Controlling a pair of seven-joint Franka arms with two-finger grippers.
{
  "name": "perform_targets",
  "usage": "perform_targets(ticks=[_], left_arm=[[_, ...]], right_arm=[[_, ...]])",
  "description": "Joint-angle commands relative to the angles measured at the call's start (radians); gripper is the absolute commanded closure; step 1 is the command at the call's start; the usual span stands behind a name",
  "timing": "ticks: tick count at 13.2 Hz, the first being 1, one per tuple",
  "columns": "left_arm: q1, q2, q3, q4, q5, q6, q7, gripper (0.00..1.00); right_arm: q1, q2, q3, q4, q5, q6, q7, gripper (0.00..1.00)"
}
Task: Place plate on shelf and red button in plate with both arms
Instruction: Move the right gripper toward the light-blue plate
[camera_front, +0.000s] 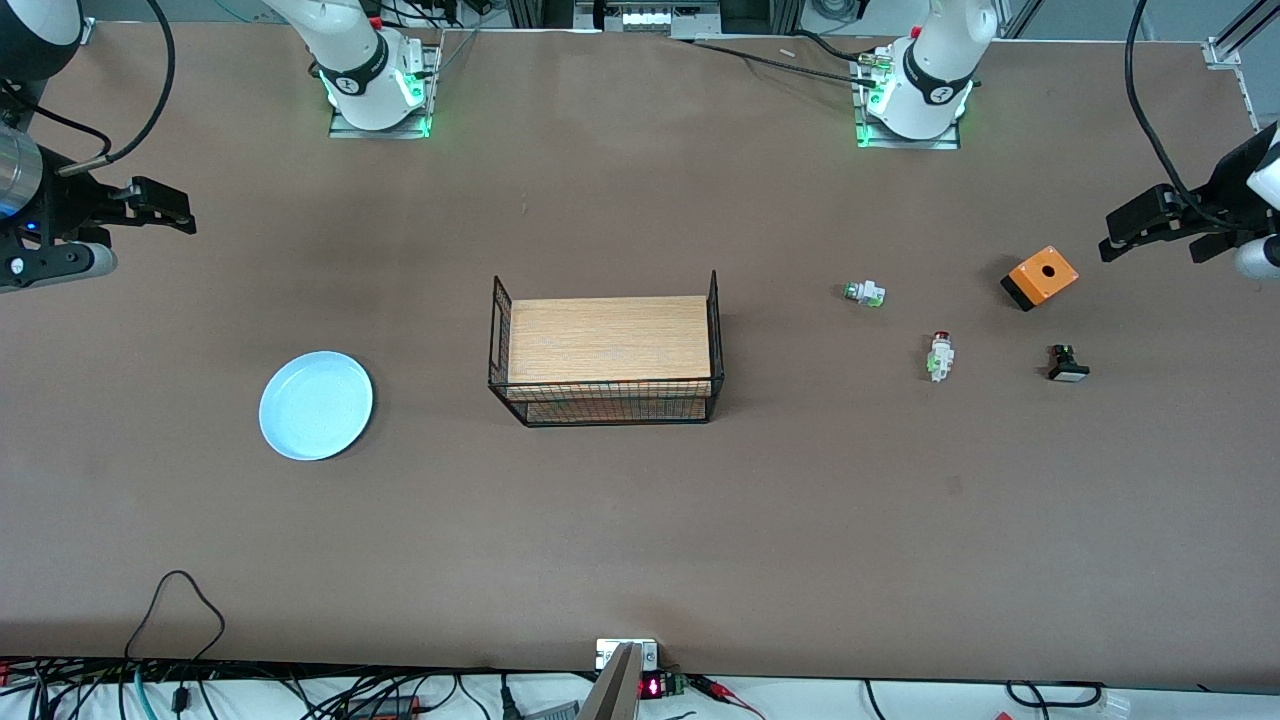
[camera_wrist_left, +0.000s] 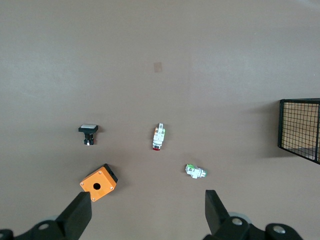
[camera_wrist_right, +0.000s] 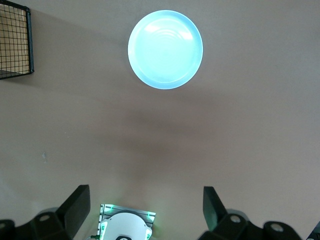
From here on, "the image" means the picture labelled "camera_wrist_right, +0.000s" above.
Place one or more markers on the light blue round plate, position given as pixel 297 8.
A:
pixel 165 50

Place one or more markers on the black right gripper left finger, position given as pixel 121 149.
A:
pixel 75 207

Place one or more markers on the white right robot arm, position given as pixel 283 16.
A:
pixel 125 225

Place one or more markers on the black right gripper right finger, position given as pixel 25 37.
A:
pixel 215 212

